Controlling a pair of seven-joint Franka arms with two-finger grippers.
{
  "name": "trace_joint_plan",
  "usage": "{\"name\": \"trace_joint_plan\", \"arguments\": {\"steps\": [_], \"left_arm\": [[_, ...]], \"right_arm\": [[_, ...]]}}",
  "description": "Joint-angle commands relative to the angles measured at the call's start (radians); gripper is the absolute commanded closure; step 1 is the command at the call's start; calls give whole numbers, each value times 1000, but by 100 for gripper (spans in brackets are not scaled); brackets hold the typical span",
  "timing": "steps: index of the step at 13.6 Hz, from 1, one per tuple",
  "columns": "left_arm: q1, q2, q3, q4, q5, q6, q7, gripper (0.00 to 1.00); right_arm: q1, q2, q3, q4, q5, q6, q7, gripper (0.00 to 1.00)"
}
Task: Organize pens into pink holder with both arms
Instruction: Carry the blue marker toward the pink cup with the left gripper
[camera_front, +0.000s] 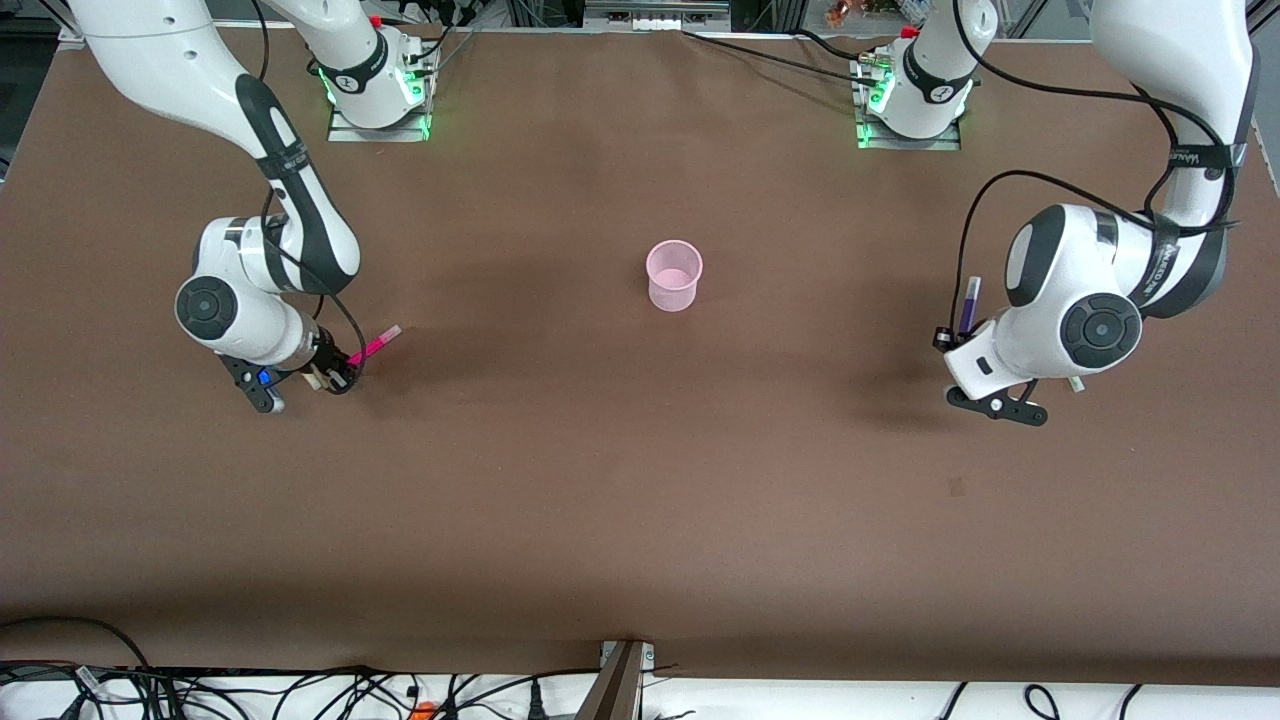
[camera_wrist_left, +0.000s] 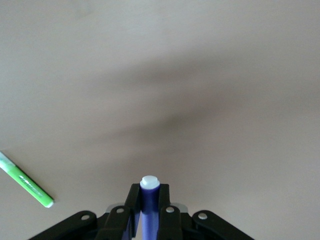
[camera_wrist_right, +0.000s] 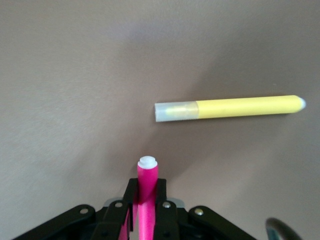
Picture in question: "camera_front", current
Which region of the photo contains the pink marker pen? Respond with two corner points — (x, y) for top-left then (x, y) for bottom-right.
(349, 324), (403, 367)

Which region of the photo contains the black cable across table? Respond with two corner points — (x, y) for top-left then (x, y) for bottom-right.
(682, 29), (883, 83)

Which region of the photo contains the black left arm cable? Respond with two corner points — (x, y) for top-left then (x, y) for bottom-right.
(950, 0), (1247, 337)

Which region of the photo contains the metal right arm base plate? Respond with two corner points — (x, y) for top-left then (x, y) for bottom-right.
(327, 105), (432, 143)

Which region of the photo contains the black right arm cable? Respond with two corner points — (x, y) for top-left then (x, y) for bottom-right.
(250, 0), (370, 374)

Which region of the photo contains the metal table clamp bracket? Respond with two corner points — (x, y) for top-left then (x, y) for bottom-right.
(577, 640), (657, 720)

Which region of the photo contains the black looping floor cable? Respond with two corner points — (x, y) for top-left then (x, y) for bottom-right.
(0, 616), (153, 673)

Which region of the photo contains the pink mesh pen holder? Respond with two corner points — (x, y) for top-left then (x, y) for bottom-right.
(646, 240), (704, 313)

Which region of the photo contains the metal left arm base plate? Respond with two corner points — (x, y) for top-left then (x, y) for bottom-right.
(856, 120), (963, 152)

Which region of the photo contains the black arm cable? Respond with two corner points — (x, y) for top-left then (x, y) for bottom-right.
(250, 0), (370, 374)
(950, 0), (1247, 337)

